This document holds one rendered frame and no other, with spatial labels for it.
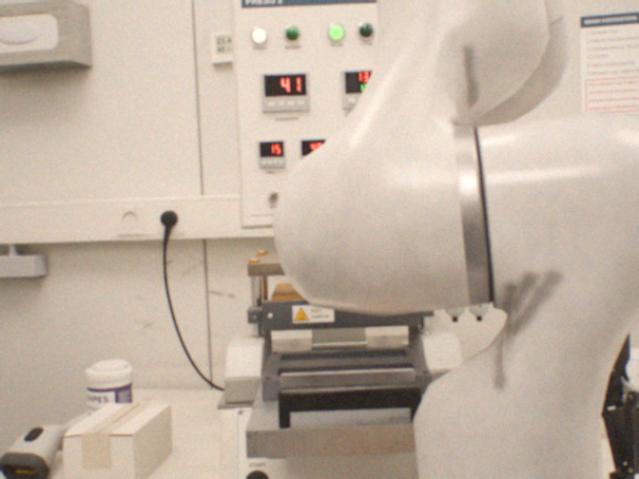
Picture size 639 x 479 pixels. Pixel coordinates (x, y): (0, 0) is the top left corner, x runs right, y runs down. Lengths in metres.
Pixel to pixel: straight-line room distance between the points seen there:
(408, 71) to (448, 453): 0.22
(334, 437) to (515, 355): 0.42
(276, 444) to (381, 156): 0.47
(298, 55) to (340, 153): 0.96
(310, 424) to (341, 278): 0.43
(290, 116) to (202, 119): 0.57
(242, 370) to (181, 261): 0.87
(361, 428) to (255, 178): 0.66
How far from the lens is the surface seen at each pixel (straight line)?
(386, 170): 0.46
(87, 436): 1.40
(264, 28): 1.44
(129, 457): 1.38
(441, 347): 1.16
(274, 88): 1.42
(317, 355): 1.11
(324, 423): 0.88
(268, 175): 1.42
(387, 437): 0.87
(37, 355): 2.19
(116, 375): 1.60
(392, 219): 0.45
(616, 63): 1.86
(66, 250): 2.11
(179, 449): 1.57
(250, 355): 1.15
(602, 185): 0.46
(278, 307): 1.20
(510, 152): 0.47
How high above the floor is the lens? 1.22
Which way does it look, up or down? 3 degrees down
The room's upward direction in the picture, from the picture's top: 2 degrees counter-clockwise
